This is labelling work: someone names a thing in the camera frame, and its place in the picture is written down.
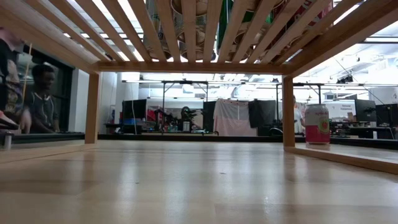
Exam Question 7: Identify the wooden slatted shelf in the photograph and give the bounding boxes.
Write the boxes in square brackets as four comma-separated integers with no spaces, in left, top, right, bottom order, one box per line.
[0,0,398,175]

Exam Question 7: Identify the red soda can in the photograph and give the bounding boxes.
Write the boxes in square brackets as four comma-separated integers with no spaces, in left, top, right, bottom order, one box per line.
[292,0,333,26]

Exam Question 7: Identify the black cloth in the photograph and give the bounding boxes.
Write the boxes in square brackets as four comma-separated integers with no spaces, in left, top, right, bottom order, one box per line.
[248,99,277,137]

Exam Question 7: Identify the black monitor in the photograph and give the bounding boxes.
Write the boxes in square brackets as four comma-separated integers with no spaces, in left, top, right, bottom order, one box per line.
[354,98,377,123]
[203,100,217,133]
[121,98,147,125]
[375,103,398,128]

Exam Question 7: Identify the white and pink can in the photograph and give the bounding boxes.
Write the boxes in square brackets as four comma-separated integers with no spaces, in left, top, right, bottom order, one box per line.
[303,103,330,146]

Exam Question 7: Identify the black metal frame stand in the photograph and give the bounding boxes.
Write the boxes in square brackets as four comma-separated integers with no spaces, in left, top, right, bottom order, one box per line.
[160,80,210,135]
[275,82,323,103]

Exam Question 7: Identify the black ceiling spotlights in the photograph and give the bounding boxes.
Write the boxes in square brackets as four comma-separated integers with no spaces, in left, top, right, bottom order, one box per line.
[335,74,354,85]

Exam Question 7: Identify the white post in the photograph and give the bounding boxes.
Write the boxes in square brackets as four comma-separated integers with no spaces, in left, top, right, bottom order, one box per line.
[3,132,14,150]

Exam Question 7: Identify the yellow cord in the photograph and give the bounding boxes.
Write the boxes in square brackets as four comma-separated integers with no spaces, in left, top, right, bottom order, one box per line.
[20,42,33,104]

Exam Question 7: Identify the person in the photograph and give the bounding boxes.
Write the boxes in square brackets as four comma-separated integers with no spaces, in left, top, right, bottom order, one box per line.
[292,95,307,134]
[24,63,60,134]
[0,27,32,134]

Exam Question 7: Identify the dark desk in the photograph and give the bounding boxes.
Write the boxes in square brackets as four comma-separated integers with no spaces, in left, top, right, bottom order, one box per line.
[329,124,398,140]

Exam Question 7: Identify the pale pink cloth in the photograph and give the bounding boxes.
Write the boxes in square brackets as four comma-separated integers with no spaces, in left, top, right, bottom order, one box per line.
[213,98,259,138]

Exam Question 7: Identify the black background robot arms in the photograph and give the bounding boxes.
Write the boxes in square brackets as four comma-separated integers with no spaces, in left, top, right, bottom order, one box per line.
[154,105,206,133]

